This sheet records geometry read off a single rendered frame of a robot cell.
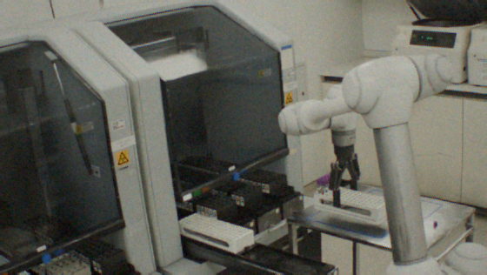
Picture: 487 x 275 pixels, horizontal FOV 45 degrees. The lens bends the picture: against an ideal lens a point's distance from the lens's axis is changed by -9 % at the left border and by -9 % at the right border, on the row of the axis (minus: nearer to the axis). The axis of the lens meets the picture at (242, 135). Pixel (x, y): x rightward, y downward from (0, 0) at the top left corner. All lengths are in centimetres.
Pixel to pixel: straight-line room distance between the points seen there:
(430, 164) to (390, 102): 280
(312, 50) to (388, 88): 304
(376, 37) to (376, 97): 354
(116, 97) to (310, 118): 63
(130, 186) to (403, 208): 95
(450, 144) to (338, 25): 133
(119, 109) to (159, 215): 42
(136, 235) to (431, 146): 261
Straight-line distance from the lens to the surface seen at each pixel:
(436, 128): 431
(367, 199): 231
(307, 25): 458
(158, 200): 225
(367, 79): 161
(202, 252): 232
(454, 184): 437
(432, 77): 169
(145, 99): 215
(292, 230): 245
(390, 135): 165
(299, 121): 212
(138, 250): 224
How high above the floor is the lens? 181
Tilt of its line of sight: 16 degrees down
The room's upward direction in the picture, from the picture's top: 5 degrees counter-clockwise
